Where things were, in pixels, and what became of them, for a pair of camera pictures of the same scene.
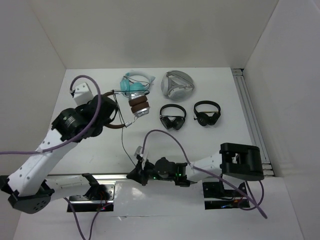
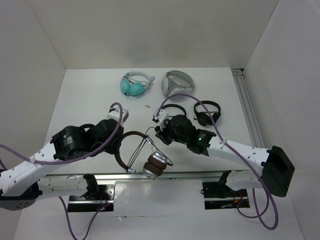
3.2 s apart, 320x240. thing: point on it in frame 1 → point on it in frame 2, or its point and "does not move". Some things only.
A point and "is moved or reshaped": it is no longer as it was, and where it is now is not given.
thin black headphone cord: (122, 119) → (135, 152)
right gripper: (139, 174) → (161, 135)
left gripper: (82, 107) → (114, 149)
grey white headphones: (177, 85) does not move
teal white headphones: (136, 82) does not move
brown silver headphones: (139, 105) is moved or reshaped
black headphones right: (204, 118) does not move
